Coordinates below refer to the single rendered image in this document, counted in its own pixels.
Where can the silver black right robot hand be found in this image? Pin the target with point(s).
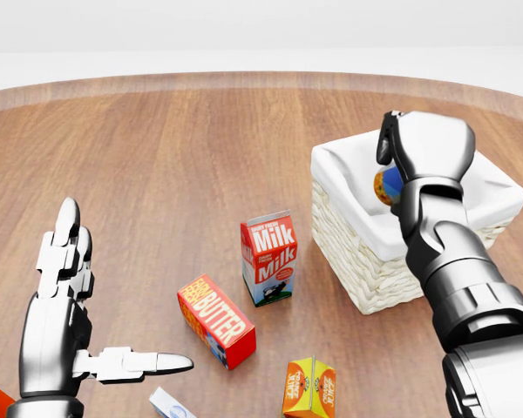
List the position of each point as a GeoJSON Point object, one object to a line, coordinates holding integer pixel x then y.
{"type": "Point", "coordinates": [438, 146]}

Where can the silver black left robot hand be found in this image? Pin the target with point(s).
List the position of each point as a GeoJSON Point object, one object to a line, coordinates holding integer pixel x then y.
{"type": "Point", "coordinates": [52, 339]}

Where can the blue and orange soup tin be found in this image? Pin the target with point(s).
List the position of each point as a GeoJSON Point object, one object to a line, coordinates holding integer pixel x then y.
{"type": "Point", "coordinates": [387, 185]}

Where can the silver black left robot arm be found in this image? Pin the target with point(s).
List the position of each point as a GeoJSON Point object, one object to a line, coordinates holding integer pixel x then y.
{"type": "Point", "coordinates": [43, 409]}

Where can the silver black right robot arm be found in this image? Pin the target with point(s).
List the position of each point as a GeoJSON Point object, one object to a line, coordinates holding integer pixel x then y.
{"type": "Point", "coordinates": [466, 287]}

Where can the white woven basket with liner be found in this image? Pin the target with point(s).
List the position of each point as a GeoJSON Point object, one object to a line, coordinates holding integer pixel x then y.
{"type": "Point", "coordinates": [353, 244]}

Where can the white and blue box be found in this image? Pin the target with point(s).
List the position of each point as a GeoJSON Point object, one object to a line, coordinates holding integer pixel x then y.
{"type": "Point", "coordinates": [167, 405]}

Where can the red orange butter box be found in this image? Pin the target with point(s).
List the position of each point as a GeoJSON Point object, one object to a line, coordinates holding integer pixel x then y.
{"type": "Point", "coordinates": [220, 320]}

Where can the red white milk carton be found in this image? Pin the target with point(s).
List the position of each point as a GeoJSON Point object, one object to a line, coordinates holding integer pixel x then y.
{"type": "Point", "coordinates": [272, 261]}

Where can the orange juice carton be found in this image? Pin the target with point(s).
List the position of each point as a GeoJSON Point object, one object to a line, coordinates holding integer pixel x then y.
{"type": "Point", "coordinates": [307, 389]}

